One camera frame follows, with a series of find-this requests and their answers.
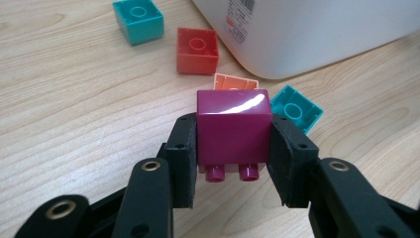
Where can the magenta toy block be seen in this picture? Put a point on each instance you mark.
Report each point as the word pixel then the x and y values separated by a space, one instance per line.
pixel 234 132

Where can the white plastic bin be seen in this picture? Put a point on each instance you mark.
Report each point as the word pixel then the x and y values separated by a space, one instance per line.
pixel 313 33

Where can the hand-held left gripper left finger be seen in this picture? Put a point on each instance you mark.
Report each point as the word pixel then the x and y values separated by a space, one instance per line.
pixel 181 162

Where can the red toy block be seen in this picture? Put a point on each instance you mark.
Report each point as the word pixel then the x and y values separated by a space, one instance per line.
pixel 197 54

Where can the coral toy block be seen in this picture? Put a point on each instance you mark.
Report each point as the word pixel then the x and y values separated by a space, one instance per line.
pixel 235 83

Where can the teal square toy block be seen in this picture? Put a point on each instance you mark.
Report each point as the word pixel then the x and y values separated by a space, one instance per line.
pixel 138 23
pixel 297 110

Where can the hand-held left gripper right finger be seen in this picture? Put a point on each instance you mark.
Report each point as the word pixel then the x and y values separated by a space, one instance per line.
pixel 290 162

